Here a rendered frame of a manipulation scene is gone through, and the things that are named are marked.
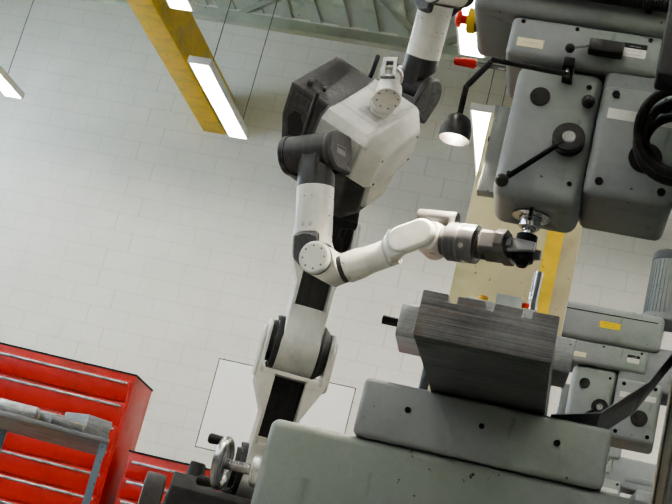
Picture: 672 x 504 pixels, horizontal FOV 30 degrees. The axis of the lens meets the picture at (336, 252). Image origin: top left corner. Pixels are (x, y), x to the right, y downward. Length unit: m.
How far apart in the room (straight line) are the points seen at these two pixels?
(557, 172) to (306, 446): 0.79
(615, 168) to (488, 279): 1.89
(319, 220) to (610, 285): 9.35
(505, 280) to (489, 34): 1.73
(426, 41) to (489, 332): 1.34
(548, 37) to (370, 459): 1.01
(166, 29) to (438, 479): 8.81
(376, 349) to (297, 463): 9.52
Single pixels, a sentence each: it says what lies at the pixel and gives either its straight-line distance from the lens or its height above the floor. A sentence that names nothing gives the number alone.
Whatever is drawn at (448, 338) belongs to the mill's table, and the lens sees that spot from 2.07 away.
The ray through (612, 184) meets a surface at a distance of 2.69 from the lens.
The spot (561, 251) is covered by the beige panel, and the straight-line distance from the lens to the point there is 4.57.
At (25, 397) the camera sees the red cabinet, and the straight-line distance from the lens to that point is 7.87.
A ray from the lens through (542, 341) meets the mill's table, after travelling 2.07.
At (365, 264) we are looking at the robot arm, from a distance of 2.84.
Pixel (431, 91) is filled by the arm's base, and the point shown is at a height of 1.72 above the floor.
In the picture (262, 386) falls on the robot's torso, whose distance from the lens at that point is 3.22.
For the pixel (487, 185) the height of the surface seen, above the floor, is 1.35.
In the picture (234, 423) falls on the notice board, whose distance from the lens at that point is 12.10.
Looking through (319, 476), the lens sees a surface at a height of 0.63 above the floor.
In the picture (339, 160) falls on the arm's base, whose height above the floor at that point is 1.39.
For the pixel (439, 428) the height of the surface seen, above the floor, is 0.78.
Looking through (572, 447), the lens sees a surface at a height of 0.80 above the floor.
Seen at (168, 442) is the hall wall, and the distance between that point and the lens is 12.23.
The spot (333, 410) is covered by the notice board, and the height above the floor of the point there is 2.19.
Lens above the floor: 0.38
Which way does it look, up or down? 16 degrees up
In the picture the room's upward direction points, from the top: 14 degrees clockwise
